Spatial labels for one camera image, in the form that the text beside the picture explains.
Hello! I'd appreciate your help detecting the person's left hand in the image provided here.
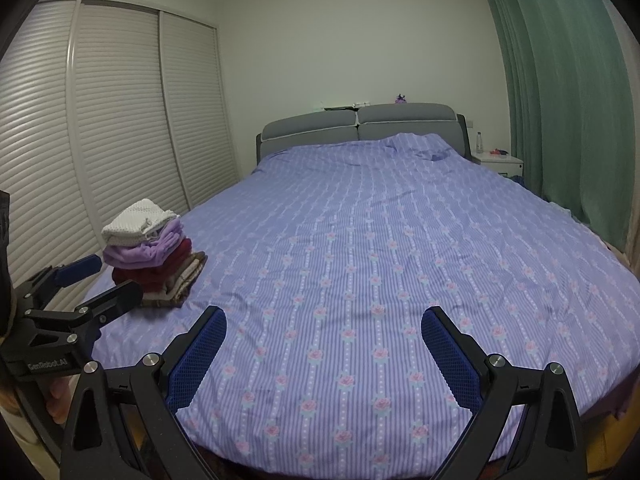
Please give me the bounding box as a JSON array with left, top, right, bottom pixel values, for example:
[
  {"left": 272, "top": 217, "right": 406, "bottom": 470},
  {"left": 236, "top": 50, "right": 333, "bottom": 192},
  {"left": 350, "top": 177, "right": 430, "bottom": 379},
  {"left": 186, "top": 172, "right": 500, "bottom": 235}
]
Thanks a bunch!
[{"left": 46, "top": 374, "right": 80, "bottom": 423}]

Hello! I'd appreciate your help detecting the green curtain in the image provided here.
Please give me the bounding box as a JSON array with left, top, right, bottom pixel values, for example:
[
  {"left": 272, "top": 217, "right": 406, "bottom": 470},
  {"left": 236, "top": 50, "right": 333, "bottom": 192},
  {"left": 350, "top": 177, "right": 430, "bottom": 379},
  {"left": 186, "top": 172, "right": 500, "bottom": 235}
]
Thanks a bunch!
[{"left": 477, "top": 0, "right": 640, "bottom": 258}]

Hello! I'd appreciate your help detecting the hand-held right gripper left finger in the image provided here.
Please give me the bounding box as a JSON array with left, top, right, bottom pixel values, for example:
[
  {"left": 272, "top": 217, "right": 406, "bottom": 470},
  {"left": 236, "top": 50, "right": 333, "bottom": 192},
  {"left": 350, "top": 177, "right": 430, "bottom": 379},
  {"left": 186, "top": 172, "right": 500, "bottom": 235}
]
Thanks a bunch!
[{"left": 60, "top": 305, "right": 227, "bottom": 480}]

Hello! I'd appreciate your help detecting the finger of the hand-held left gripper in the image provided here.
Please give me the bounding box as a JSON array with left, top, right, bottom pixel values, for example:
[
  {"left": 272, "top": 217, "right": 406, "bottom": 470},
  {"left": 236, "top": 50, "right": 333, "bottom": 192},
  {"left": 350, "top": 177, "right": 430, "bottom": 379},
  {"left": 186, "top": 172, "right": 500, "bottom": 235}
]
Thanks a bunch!
[
  {"left": 74, "top": 279, "right": 144, "bottom": 333},
  {"left": 15, "top": 254, "right": 103, "bottom": 313}
]

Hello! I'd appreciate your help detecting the grey padded headboard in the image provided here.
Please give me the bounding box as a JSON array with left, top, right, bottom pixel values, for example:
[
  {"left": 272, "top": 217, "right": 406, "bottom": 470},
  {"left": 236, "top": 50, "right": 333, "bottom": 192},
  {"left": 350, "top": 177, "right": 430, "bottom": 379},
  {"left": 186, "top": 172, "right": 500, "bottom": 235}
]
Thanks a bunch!
[{"left": 256, "top": 102, "right": 473, "bottom": 166}]

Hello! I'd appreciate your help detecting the white louvred wardrobe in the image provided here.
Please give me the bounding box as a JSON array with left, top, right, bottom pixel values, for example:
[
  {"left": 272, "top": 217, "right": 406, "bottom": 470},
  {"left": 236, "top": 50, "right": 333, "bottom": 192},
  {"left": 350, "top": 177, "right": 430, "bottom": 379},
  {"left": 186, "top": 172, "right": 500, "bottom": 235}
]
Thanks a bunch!
[{"left": 0, "top": 0, "right": 240, "bottom": 321}]

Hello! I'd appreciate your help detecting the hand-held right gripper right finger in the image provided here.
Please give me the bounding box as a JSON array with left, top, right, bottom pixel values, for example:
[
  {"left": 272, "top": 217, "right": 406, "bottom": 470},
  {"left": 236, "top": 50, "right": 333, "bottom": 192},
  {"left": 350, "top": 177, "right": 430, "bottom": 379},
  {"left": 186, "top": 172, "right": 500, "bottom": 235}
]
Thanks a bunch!
[{"left": 421, "top": 305, "right": 586, "bottom": 480}]

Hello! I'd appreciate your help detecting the brown knitted folded garment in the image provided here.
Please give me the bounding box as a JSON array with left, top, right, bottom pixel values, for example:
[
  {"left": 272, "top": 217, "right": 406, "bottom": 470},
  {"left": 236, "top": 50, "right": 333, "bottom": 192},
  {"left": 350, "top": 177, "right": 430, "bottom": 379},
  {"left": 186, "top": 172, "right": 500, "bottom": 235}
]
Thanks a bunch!
[{"left": 140, "top": 251, "right": 209, "bottom": 309}]

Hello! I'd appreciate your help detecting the white nightstand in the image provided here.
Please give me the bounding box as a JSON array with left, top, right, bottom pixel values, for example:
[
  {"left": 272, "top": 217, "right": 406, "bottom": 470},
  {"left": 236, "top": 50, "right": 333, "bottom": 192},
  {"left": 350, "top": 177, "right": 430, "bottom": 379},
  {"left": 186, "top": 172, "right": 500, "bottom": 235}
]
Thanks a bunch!
[{"left": 472, "top": 152, "right": 525, "bottom": 179}]

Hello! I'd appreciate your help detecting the dark red folded garment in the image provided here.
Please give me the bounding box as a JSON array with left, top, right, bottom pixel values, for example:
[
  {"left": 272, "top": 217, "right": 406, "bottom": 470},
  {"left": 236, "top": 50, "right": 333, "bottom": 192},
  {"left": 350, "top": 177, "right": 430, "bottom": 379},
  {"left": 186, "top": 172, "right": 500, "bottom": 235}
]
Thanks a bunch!
[{"left": 111, "top": 238, "right": 194, "bottom": 294}]

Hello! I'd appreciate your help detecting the cream polka-dot long-sleeve shirt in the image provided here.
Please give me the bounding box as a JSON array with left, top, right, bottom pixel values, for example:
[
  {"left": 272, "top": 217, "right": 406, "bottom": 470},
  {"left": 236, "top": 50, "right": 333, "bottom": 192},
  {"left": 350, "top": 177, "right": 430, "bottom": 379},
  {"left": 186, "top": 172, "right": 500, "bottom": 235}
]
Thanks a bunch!
[{"left": 101, "top": 198, "right": 182, "bottom": 247}]

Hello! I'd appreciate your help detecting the purple floral striped blanket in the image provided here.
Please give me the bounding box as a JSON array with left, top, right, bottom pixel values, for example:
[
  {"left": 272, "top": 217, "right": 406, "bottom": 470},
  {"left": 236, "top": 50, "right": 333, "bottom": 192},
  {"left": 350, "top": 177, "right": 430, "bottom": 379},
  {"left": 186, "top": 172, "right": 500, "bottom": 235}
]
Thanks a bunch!
[{"left": 82, "top": 132, "right": 640, "bottom": 480}]

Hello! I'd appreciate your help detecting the purple folded garment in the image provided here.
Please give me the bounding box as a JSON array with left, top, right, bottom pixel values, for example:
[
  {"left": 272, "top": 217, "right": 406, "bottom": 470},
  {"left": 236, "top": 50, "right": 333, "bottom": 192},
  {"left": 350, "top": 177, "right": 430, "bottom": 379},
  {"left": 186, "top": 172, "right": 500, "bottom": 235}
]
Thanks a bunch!
[{"left": 102, "top": 217, "right": 184, "bottom": 269}]

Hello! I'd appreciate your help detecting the beige folded garment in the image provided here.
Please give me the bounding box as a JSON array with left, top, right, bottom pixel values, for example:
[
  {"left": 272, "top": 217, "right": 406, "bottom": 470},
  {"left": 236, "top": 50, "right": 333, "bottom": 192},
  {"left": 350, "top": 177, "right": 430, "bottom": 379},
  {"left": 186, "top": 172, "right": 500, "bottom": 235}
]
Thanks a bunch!
[{"left": 144, "top": 255, "right": 202, "bottom": 302}]

